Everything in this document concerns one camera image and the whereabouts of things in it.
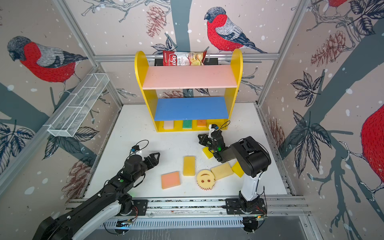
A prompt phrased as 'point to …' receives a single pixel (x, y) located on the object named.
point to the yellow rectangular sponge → (189, 165)
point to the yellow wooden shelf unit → (178, 114)
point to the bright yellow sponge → (238, 169)
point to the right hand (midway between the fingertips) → (196, 138)
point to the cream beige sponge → (221, 171)
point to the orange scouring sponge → (201, 123)
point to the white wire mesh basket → (74, 112)
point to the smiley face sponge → (205, 179)
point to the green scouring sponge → (187, 124)
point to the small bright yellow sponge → (209, 154)
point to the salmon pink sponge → (171, 179)
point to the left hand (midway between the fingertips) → (155, 156)
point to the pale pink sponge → (168, 124)
